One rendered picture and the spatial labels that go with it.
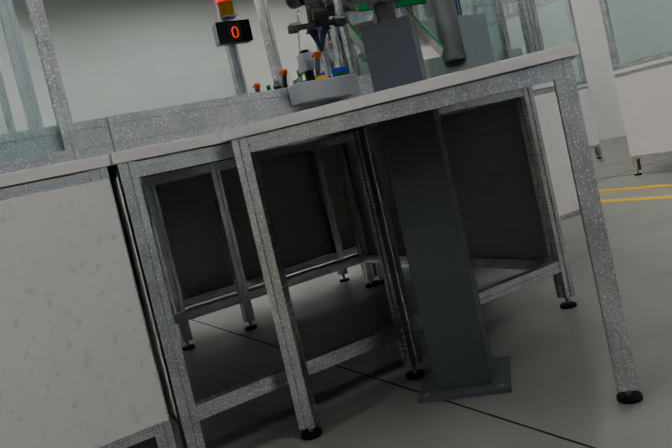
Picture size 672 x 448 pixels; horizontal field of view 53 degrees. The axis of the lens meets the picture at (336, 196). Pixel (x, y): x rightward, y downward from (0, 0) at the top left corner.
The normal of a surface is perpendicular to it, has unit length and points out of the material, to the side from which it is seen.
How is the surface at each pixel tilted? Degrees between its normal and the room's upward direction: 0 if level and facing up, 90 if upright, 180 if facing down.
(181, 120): 90
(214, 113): 90
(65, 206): 90
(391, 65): 90
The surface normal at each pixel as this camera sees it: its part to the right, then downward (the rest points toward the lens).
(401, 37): -0.25, 0.11
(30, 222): 0.49, -0.06
